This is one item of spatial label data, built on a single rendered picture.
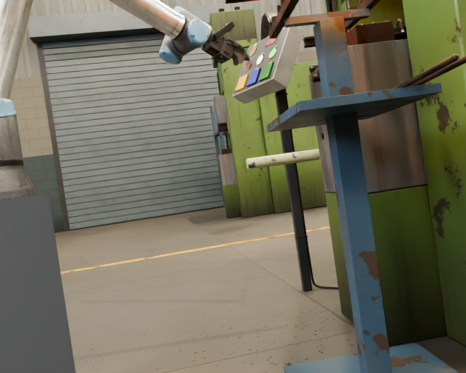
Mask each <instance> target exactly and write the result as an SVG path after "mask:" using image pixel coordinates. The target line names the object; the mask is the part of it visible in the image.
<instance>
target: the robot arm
mask: <svg viewBox="0 0 466 373"><path fill-rule="evenodd" d="M109 1H111V2H112V3H114V4H116V5H118V6H119V7H121V8H123V9H124V10H126V11H127V12H129V13H131V14H132V15H134V16H136V17H138V18H139V19H141V20H142V21H145V22H146V23H147V24H149V25H151V26H153V27H154V28H156V29H157V30H160V31H161V32H162V33H164V34H166V35H165V37H164V40H163V43H162V45H161V47H160V51H159V56H160V57H161V58H162V59H163V60H164V61H165V62H167V63H170V64H179V63H181V62H182V58H183V56H184V55H186V54H188V53H190V52H191V51H193V50H195V49H196V48H198V47H201V46H203V47H202V50H203V51H205V52H206V53H208V54H209V55H211V56H212V58H213V59H214V60H215V61H217V62H219V63H221V64H222V63H224V62H226V61H228V60H229V59H231V58H232V59H233V65H234V66H237V65H238V64H239V63H240V64H242V63H243V61H250V58H249V56H248V54H247V52H246V51H245V49H244V48H243V47H242V46H241V45H240V44H238V43H237V42H235V41H234V40H231V39H230V38H226V37H222V38H220V37H221V36H223V35H224V34H225V33H228V32H231V31H232V28H233V27H234V24H233V22H232V21H231V22H229V23H226V24H224V26H223V28H221V29H220V30H218V31H217V32H216V33H215V32H214V30H212V27H211V26H210V25H208V24H207V23H206V22H204V21H202V20H200V19H199V18H197V17H196V16H194V15H192V14H191V13H189V12H188V11H186V9H183V8H182V7H179V6H177V7H175V8H174V9H172V8H170V7H168V6H166V5H165V4H164V3H162V2H160V1H158V0H109ZM32 5H33V0H0V200H6V199H12V198H23V197H28V196H34V195H36V188H35V187H34V185H33V183H32V181H31V180H30V178H29V176H28V174H27V173H26V171H25V169H24V162H23V156H22V151H21V142H20V136H19V131H18V122H17V117H16V110H15V107H14V103H13V102H12V101H11V100H10V99H9V97H10V92H11V89H12V85H13V80H14V77H15V74H16V68H17V65H18V60H19V56H20V53H21V47H22V44H23V40H24V35H25V32H26V29H27V23H28V20H29V17H30V11H31V8H32ZM219 38H220V39H219ZM217 39H218V40H217ZM216 59H217V60H216ZM218 60H219V61H218Z"/></svg>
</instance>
